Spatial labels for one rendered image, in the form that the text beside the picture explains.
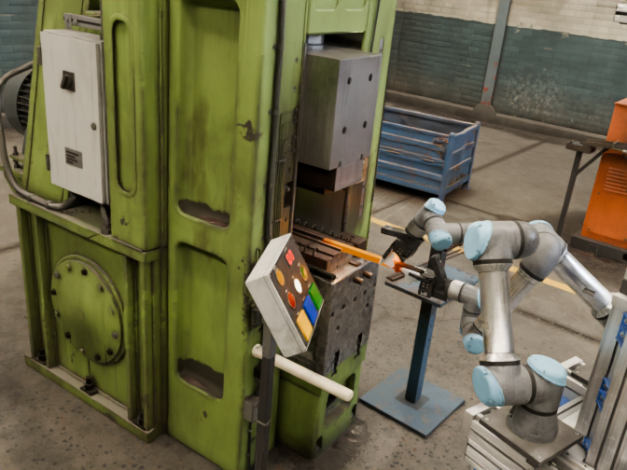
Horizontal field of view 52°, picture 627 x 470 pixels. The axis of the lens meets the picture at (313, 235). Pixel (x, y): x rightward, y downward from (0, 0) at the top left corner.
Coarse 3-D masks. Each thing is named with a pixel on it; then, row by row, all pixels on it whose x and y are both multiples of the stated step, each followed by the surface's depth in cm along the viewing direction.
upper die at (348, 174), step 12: (300, 168) 249; (312, 168) 246; (336, 168) 239; (348, 168) 246; (360, 168) 255; (300, 180) 250; (312, 180) 247; (324, 180) 244; (336, 180) 241; (348, 180) 249; (360, 180) 258
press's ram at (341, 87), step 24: (336, 48) 246; (312, 72) 228; (336, 72) 222; (360, 72) 233; (312, 96) 231; (336, 96) 225; (360, 96) 238; (312, 120) 233; (336, 120) 229; (360, 120) 243; (312, 144) 236; (336, 144) 234; (360, 144) 249
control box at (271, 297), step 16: (272, 240) 222; (288, 240) 216; (272, 256) 204; (256, 272) 196; (272, 272) 194; (288, 272) 206; (256, 288) 192; (272, 288) 191; (288, 288) 201; (304, 288) 214; (272, 304) 194; (288, 304) 197; (272, 320) 196; (288, 320) 195; (288, 336) 197; (288, 352) 199
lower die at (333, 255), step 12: (300, 228) 279; (300, 240) 269; (312, 240) 268; (336, 240) 271; (300, 252) 261; (312, 252) 261; (324, 252) 260; (336, 252) 260; (324, 264) 255; (336, 264) 261
